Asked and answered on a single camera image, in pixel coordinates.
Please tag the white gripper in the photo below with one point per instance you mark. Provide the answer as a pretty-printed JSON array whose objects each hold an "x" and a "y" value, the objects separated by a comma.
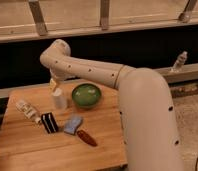
[{"x": 57, "y": 76}]

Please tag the white ceramic cup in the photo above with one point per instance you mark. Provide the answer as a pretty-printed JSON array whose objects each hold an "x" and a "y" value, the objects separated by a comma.
[{"x": 59, "y": 99}]

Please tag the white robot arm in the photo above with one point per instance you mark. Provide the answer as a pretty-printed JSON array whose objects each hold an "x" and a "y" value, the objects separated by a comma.
[{"x": 150, "y": 132}]

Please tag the black white striped eraser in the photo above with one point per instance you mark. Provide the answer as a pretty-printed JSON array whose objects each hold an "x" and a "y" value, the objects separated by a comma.
[{"x": 49, "y": 123}]

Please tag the white plastic bottle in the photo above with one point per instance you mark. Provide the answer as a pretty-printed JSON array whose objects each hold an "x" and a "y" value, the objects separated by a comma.
[{"x": 29, "y": 111}]

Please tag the green bowl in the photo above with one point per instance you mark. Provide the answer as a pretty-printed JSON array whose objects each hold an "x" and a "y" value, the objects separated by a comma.
[{"x": 86, "y": 95}]

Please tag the blue sponge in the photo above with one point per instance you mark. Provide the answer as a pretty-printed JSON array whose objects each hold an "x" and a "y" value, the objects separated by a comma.
[{"x": 72, "y": 124}]

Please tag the clear bottle in background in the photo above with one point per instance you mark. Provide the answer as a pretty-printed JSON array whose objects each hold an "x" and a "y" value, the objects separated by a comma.
[{"x": 180, "y": 61}]

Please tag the brown wooden handle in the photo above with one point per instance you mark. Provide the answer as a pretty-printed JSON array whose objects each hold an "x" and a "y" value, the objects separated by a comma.
[{"x": 85, "y": 137}]

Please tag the left metal bracket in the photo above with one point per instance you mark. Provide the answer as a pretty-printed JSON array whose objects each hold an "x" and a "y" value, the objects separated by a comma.
[{"x": 38, "y": 17}]

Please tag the metal bracket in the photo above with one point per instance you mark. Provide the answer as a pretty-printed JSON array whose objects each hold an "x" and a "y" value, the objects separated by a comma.
[
  {"x": 185, "y": 16},
  {"x": 104, "y": 14},
  {"x": 38, "y": 17}
]

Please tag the middle metal bracket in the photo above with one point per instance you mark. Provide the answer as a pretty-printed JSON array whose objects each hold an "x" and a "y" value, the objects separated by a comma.
[{"x": 104, "y": 14}]

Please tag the right metal bracket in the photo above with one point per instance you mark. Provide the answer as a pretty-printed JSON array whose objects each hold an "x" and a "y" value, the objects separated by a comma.
[{"x": 185, "y": 16}]

